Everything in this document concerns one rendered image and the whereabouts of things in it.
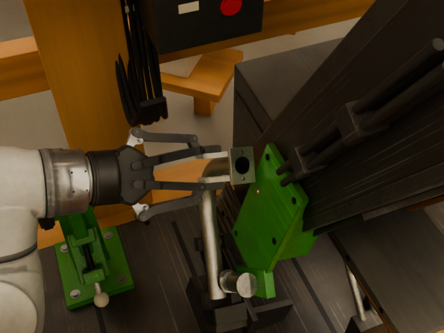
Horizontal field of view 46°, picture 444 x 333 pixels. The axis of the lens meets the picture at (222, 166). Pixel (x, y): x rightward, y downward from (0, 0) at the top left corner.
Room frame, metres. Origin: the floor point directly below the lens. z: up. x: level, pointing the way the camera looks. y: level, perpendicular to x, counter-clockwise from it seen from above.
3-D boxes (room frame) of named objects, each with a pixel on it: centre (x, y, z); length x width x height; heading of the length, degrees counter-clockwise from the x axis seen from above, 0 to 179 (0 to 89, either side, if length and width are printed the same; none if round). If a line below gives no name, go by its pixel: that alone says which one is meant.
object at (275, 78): (0.74, -0.19, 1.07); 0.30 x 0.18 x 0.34; 111
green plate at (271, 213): (0.48, -0.10, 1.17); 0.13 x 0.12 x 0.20; 111
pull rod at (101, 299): (0.47, 0.23, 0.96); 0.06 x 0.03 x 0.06; 21
